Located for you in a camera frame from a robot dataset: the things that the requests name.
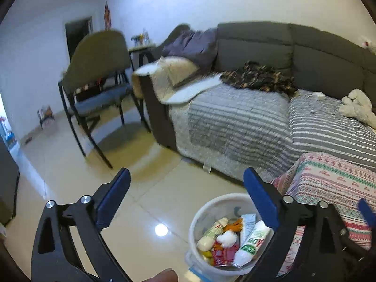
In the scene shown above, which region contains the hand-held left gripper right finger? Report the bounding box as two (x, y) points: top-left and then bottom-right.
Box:
(243, 167), (350, 282)

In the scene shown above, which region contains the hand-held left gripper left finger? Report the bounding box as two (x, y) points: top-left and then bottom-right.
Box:
(31, 167), (131, 282)

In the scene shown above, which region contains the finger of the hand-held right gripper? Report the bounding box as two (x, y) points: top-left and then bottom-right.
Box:
(357, 197), (376, 231)

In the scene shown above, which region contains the orange peel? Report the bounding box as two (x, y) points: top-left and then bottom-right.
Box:
(223, 219), (244, 232)

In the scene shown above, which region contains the white green toothpaste tube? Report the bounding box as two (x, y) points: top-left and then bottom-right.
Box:
(233, 220), (272, 266)

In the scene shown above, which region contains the white tissue ball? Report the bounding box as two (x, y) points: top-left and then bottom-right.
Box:
(217, 230), (238, 247)

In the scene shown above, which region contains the white plastic bin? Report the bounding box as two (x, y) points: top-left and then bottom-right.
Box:
(184, 193), (275, 282)

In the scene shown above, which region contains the cream tube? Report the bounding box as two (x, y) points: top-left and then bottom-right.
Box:
(197, 217), (230, 251)

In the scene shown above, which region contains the red packet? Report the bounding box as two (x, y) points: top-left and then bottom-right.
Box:
(211, 241), (238, 267)

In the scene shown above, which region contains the person's left hand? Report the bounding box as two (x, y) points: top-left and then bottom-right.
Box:
(148, 268), (179, 282)

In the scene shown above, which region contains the patterned tablecloth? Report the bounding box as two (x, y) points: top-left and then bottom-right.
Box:
(270, 152), (376, 277)

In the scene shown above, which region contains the grey striped blanket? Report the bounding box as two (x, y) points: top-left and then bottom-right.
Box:
(169, 79), (376, 183)

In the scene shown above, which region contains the white plush toy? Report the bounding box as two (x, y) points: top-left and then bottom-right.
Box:
(339, 89), (376, 128)

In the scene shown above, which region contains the dark cabinet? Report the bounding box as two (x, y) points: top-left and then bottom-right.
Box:
(0, 137), (21, 227)

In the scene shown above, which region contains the small floor rack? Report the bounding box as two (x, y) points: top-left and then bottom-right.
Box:
(37, 106), (56, 129)

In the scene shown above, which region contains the dark patterned cloth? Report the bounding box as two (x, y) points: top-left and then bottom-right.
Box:
(220, 61), (298, 96)

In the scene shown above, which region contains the white fluffy cloth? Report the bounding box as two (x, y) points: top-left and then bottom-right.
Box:
(161, 73), (224, 105)

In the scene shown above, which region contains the cream fleece throw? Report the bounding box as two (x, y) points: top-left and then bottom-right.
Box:
(132, 56), (200, 100)

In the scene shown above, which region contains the grey folding chair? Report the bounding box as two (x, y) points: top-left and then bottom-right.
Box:
(58, 30), (152, 169)

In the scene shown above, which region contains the small side table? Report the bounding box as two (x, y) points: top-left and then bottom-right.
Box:
(128, 43), (156, 68)

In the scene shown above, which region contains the grey sofa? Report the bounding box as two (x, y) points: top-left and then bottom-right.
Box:
(138, 21), (376, 153)

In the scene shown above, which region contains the small white toy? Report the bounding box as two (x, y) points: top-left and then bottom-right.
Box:
(358, 35), (375, 49)

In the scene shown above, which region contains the dark doorway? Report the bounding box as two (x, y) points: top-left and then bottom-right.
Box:
(65, 17), (94, 61)

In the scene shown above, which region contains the purple grey blanket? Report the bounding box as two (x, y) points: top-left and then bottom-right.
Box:
(161, 28), (218, 72)

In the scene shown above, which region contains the red wall decoration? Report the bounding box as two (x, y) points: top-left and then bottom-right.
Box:
(103, 1), (112, 31)

